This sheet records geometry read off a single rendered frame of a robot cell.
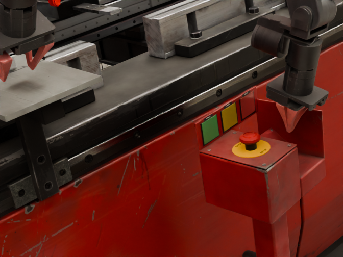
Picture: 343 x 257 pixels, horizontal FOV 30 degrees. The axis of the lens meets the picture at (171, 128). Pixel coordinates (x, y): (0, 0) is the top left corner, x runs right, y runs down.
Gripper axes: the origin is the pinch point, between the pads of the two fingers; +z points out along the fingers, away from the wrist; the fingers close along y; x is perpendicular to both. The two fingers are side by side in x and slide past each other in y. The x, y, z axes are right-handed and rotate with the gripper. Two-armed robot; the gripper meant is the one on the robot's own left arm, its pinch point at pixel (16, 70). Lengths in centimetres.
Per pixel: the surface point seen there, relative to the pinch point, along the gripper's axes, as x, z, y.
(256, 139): 28.7, 10.0, -33.0
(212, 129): 19.9, 14.6, -31.4
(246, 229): 28, 56, -50
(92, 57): -9.2, 15.3, -24.4
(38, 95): 7.3, -0.8, 0.8
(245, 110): 19.3, 15.7, -42.2
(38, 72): -1.5, 4.2, -5.3
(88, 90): -2.4, 16.1, -18.3
